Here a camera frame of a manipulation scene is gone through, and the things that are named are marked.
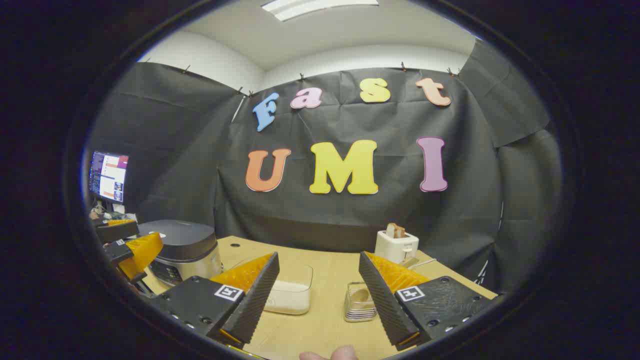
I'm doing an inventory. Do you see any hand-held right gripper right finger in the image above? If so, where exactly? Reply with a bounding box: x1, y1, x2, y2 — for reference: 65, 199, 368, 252
358, 251, 500, 352

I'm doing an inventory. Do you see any white rice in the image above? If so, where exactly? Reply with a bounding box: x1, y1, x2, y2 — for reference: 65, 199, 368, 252
264, 281, 311, 315

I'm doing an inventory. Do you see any ceiling light panel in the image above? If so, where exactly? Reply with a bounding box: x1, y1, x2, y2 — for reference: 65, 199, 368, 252
261, 0, 380, 22

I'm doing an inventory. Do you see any white side table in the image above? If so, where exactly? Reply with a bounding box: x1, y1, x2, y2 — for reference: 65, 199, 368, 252
90, 200, 138, 224

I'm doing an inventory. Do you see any white toaster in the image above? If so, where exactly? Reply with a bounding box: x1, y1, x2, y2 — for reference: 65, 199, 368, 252
374, 229, 420, 265

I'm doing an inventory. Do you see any clear chopstick holder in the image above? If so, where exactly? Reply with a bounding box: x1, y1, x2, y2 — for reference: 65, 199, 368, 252
344, 281, 378, 322

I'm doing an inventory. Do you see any computer monitor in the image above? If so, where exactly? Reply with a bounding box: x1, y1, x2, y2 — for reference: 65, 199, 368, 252
89, 151, 129, 203

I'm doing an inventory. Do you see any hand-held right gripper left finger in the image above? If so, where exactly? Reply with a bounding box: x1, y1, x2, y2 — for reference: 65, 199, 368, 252
149, 251, 281, 350

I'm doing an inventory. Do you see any clear plastic rice container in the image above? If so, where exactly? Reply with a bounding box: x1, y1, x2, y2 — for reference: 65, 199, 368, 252
227, 257, 314, 316

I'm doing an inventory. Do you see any silver black rice cooker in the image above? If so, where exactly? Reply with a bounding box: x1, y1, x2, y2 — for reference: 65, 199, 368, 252
137, 220, 223, 287

